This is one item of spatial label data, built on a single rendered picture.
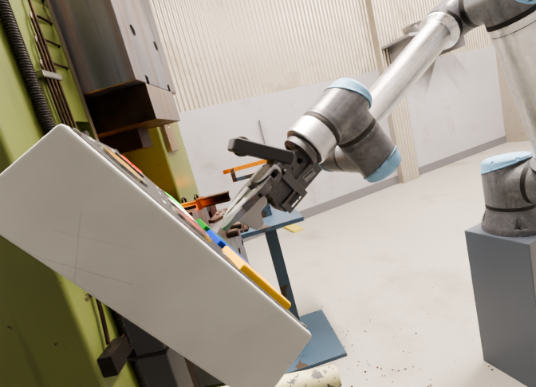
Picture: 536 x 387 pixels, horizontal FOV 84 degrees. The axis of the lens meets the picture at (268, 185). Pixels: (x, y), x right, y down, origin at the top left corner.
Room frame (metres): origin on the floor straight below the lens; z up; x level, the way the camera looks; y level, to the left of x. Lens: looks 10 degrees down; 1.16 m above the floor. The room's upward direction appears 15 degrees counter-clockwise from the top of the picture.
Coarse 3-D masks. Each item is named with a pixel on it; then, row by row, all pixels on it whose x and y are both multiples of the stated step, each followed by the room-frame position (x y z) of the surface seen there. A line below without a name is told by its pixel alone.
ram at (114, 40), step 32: (64, 0) 0.79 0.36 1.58; (96, 0) 0.78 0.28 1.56; (128, 0) 0.90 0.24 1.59; (64, 32) 0.79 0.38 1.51; (96, 32) 0.79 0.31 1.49; (128, 32) 0.83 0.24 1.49; (96, 64) 0.79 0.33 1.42; (128, 64) 0.78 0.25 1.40; (160, 64) 1.00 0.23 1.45; (96, 96) 0.84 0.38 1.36
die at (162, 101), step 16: (112, 96) 0.84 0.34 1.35; (128, 96) 0.84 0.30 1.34; (144, 96) 0.83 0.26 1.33; (160, 96) 0.91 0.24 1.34; (96, 112) 0.84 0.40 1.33; (112, 112) 0.84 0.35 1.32; (128, 112) 0.84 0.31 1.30; (144, 112) 0.83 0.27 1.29; (160, 112) 0.88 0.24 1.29; (176, 112) 1.02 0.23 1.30; (96, 128) 0.85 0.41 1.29; (112, 128) 0.84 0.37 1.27; (128, 128) 0.89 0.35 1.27
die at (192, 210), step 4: (196, 204) 0.94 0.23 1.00; (184, 208) 0.93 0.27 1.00; (188, 208) 0.93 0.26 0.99; (192, 208) 0.93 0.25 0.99; (196, 208) 0.93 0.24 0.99; (204, 208) 1.00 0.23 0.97; (188, 212) 0.88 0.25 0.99; (192, 212) 0.88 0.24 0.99; (196, 212) 0.91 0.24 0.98; (200, 212) 0.95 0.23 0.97; (204, 212) 0.99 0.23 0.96; (192, 216) 0.87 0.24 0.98; (196, 216) 0.90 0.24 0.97; (200, 216) 0.94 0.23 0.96; (204, 216) 0.98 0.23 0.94; (208, 216) 1.02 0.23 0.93; (204, 220) 0.97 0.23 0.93
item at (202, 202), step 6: (222, 192) 0.95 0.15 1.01; (228, 192) 0.95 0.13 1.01; (198, 198) 0.95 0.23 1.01; (204, 198) 0.94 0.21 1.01; (210, 198) 0.94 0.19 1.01; (216, 198) 0.94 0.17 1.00; (222, 198) 0.94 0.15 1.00; (228, 198) 0.94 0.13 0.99; (180, 204) 0.96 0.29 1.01; (186, 204) 0.94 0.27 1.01; (192, 204) 0.94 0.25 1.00; (198, 204) 0.93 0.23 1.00; (204, 204) 0.95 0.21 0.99; (210, 204) 0.94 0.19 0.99
